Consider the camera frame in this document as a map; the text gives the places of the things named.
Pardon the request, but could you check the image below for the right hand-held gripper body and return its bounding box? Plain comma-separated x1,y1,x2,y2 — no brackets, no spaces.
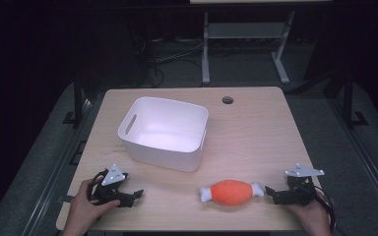
277,163,326,207

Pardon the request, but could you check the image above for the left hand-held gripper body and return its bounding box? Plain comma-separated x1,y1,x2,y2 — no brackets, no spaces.
90,163,136,208

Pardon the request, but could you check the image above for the orange plush drumstick toy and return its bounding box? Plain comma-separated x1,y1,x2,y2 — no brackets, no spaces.
199,179,265,207

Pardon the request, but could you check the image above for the white plastic bin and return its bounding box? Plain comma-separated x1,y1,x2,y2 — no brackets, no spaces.
117,95,210,173

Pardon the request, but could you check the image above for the person's right hand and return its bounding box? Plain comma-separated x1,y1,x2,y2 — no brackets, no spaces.
283,192,333,236

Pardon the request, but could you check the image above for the person's left hand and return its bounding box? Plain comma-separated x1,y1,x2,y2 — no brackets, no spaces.
66,178,121,232

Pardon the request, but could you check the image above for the black metal stand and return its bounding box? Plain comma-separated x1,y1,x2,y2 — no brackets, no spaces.
340,67,370,128
61,70,87,126

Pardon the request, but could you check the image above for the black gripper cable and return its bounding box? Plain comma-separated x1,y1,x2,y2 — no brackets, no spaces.
299,184,338,234
87,168,110,206

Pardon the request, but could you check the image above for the metal floor rail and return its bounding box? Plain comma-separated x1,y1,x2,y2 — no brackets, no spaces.
21,96,95,236
328,97,378,227

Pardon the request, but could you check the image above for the bundle of floor cables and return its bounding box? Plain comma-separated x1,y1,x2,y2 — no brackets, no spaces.
131,34,205,89

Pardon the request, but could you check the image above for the white metal table frame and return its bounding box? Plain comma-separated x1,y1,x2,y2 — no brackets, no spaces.
190,0,333,85

